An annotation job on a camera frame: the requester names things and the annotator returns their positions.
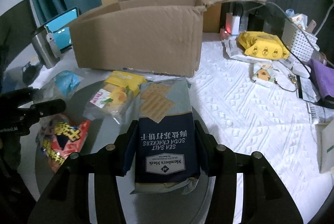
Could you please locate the navy soda crackers pack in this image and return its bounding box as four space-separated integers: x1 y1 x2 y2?
133 78 200 195

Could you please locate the red yellow snack bag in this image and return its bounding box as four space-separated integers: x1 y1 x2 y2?
36 114 91 173

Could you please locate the yellow orange cake packet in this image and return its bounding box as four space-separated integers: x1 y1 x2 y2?
84 71 147 124

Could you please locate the black round object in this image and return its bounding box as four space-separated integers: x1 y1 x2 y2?
22 64 41 86

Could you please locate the light blue snack packet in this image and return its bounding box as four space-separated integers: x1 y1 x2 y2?
41 70 83 99

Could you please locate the stainless steel travel mug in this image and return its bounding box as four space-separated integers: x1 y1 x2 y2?
32 26 61 69

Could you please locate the tablet with teal screen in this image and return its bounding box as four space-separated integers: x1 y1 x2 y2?
44 7 80 51

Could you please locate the small duck print packet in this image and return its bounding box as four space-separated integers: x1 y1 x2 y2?
250 62 276 88

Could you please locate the yellow wet wipes pack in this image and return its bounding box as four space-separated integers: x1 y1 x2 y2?
237 31 290 60

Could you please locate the white green box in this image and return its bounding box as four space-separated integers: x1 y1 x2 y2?
316 121 334 174

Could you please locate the brown cardboard box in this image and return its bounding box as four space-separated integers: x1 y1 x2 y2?
68 0 256 77

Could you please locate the purple folded cloth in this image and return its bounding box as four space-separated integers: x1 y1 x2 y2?
306 58 334 101

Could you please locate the white perforated basket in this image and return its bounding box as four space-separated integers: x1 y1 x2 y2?
281 20 320 62

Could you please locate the black cable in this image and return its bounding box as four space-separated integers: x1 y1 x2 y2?
265 1 334 110

